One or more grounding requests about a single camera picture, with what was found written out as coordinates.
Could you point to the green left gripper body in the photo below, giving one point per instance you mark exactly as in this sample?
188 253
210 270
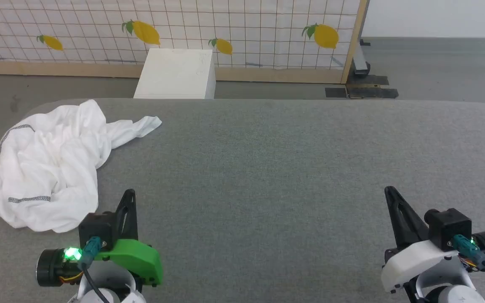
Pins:
141 259

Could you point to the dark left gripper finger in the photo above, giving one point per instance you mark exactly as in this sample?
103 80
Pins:
121 227
133 223

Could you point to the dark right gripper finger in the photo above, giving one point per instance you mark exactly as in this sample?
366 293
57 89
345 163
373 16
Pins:
397 229
415 229

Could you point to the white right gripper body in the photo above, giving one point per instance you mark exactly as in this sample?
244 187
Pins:
415 261

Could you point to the white long-sleeve shirt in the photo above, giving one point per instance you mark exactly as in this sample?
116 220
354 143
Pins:
49 168

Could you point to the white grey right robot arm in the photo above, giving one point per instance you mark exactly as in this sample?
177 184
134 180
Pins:
461 294

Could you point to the grey fabric sofa cushion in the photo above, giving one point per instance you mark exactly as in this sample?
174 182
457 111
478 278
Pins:
267 189

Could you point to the white rectangular box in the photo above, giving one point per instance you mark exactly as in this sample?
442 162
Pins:
175 73

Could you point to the grey metal screen foot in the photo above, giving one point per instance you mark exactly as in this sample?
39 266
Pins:
360 63

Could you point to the lemon-print grid partition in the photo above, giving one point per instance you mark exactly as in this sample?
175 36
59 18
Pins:
267 75

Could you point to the lemon print grid screen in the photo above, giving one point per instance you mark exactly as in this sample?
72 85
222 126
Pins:
246 25

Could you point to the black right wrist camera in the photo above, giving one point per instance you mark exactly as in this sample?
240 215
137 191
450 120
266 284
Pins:
449 227

